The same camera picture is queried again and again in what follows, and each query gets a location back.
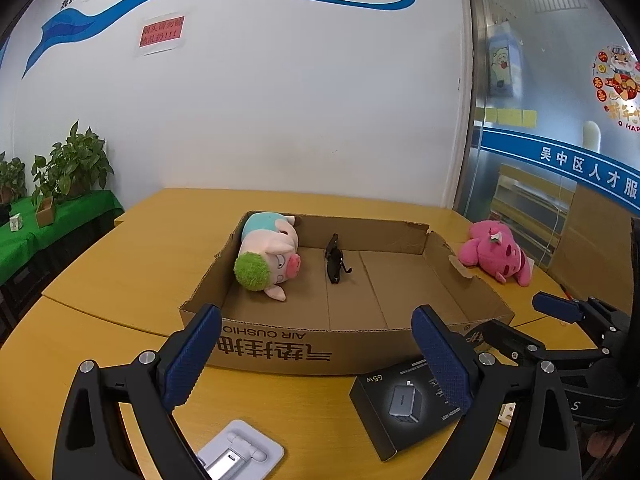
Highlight blue band door sign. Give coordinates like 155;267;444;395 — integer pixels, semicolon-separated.
480;127;640;211

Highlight white folding phone stand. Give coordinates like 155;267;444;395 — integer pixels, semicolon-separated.
196;420;286;480

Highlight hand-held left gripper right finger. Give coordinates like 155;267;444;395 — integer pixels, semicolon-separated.
411;304;583;480

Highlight pink plush toy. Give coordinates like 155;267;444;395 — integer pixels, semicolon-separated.
459;219;535;288

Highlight wooden desktop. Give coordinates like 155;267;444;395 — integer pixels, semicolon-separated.
0;187;640;480

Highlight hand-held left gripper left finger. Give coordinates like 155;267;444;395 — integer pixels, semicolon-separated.
55;304;222;480

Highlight blue wave wall decal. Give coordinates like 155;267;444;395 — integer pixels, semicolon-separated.
21;0;417;80

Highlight red wall sign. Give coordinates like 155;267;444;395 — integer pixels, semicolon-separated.
136;11;185;57

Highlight small potted green plant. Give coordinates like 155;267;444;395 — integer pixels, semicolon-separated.
0;151;27;206

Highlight large potted green plant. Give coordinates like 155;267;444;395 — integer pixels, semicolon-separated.
49;120;115;200

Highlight person's right hand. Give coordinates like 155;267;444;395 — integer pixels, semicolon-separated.
587;429;621;463

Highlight plant in wooden planter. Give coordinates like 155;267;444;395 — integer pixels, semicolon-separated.
31;154;57;227

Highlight brown cardboard box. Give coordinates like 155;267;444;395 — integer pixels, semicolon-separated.
179;211;516;377

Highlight table with green cloth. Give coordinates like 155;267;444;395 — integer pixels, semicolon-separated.
0;190;125;333

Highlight pig plush toy green hair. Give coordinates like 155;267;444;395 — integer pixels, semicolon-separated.
234;211;302;303

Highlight row of yellow sticky notes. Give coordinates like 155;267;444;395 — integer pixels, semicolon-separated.
475;106;537;128

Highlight cartoon pig poster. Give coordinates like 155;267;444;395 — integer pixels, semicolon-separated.
487;35;525;98

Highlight glass door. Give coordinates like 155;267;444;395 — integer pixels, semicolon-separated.
462;0;640;281

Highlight brown cardboard sheet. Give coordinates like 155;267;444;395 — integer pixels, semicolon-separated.
550;180;636;288

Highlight black sunglasses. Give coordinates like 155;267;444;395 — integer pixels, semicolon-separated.
324;233;354;285

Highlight black charger box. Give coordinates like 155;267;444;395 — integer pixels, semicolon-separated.
348;357;501;462

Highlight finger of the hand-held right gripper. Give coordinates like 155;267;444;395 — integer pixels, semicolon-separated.
531;292;633;348
469;319;608;376

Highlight red festive window sticker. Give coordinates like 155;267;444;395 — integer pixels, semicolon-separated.
592;45;640;133

